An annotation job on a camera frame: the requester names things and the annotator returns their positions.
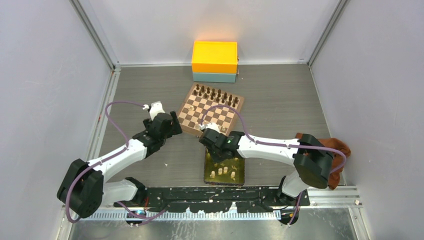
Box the wooden chess board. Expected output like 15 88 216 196
177 82 245 137

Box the brown cloth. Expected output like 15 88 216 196
294 132 351 190

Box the yellow metal tray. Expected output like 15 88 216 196
203 148 246 187

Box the teal plastic box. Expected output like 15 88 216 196
192 72 237 83

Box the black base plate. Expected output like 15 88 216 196
122 186 297 214

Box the yellow plastic box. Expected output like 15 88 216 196
191 40 239 74

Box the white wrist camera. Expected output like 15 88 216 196
199 122 220 133
142 101 165 120

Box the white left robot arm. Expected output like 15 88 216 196
56 111 183 218

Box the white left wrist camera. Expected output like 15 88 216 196
142 101 165 120

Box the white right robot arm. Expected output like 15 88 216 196
199 128 333 206

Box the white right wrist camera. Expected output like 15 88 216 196
199 122 220 133

